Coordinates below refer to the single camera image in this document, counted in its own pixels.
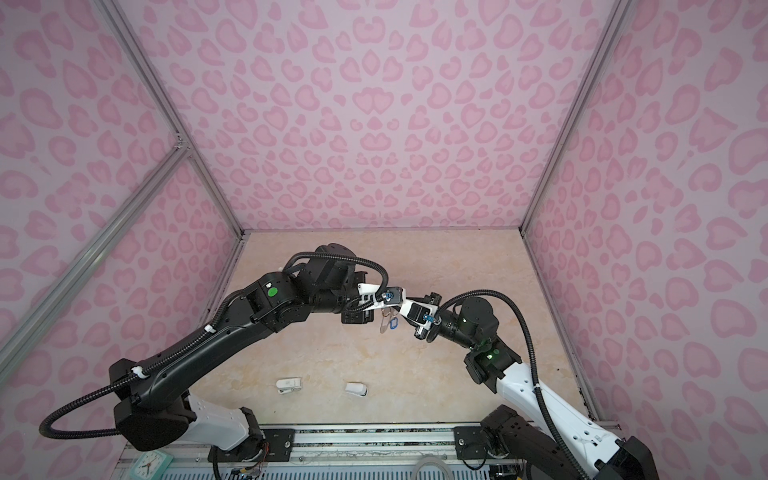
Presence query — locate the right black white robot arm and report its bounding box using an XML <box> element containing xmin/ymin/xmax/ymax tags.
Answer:
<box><xmin>399</xmin><ymin>289</ymin><xmax>659</xmax><ymax>479</ymax></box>

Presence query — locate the diagonal aluminium frame bar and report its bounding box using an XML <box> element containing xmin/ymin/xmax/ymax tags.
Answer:
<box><xmin>1</xmin><ymin>140</ymin><xmax>188</xmax><ymax>384</ymax></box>

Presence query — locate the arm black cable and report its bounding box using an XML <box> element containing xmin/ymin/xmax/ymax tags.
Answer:
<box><xmin>439</xmin><ymin>290</ymin><xmax>592</xmax><ymax>480</ymax></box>
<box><xmin>39</xmin><ymin>251</ymin><xmax>390</xmax><ymax>440</ymax></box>

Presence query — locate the small green clock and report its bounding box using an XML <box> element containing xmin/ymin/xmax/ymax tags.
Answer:
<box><xmin>129</xmin><ymin>450</ymin><xmax>174</xmax><ymax>480</ymax></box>

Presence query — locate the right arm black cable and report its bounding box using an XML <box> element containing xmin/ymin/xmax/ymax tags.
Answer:
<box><xmin>439</xmin><ymin>290</ymin><xmax>592</xmax><ymax>480</ymax></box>

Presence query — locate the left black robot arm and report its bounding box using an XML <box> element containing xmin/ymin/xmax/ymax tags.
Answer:
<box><xmin>110</xmin><ymin>243</ymin><xmax>374</xmax><ymax>451</ymax></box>

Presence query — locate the right white key tag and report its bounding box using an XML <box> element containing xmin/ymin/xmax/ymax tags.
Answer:
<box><xmin>344</xmin><ymin>382</ymin><xmax>368</xmax><ymax>397</ymax></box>

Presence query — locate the white key tag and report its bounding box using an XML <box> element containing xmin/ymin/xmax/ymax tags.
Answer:
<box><xmin>344</xmin><ymin>382</ymin><xmax>368</xmax><ymax>397</ymax></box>
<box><xmin>275</xmin><ymin>377</ymin><xmax>302</xmax><ymax>395</ymax></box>

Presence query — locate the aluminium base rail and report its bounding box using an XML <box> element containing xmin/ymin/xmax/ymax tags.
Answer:
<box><xmin>110</xmin><ymin>421</ymin><xmax>640</xmax><ymax>480</ymax></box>

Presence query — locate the left white key tag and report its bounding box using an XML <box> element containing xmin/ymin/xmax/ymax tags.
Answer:
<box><xmin>275</xmin><ymin>377</ymin><xmax>302</xmax><ymax>395</ymax></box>

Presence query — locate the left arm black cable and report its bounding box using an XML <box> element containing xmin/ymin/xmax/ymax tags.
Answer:
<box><xmin>39</xmin><ymin>251</ymin><xmax>390</xmax><ymax>440</ymax></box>

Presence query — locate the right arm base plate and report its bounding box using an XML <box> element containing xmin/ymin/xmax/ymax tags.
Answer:
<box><xmin>452</xmin><ymin>425</ymin><xmax>491</xmax><ymax>461</ymax></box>

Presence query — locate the silver carabiner keyring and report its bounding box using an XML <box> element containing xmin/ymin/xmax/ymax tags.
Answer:
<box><xmin>379</xmin><ymin>307</ymin><xmax>399</xmax><ymax>334</ymax></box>

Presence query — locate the clear plastic tube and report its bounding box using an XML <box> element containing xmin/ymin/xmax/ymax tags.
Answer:
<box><xmin>410</xmin><ymin>454</ymin><xmax>456</xmax><ymax>480</ymax></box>

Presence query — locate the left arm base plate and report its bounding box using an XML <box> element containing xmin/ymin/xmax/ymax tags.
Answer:
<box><xmin>207</xmin><ymin>428</ymin><xmax>295</xmax><ymax>463</ymax></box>

